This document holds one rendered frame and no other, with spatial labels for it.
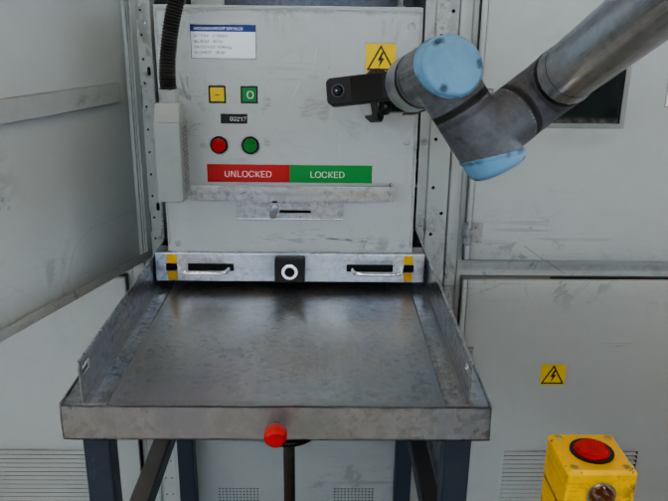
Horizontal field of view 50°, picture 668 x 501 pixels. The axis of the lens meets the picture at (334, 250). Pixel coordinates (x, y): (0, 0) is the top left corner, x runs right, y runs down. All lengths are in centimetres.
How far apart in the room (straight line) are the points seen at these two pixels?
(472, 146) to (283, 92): 46
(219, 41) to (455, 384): 74
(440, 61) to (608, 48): 22
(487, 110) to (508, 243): 68
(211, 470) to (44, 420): 43
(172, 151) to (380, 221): 43
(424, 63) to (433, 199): 67
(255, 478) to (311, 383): 88
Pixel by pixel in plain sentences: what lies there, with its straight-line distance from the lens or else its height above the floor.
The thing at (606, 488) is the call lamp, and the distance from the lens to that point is 90.
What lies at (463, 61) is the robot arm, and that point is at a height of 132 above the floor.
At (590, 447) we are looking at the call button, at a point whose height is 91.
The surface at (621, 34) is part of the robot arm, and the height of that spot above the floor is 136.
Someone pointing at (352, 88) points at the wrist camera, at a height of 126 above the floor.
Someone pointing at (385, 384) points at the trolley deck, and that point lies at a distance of 112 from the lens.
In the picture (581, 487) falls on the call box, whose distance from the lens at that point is 89.
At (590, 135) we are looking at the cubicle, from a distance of 169.
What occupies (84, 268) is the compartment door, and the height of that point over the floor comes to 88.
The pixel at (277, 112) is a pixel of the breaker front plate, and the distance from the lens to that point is 139.
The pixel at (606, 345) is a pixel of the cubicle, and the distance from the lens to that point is 187.
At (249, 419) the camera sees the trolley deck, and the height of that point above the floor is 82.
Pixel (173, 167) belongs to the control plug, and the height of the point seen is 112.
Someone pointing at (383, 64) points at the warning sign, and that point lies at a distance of 138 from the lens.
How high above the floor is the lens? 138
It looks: 18 degrees down
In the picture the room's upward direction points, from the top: 1 degrees clockwise
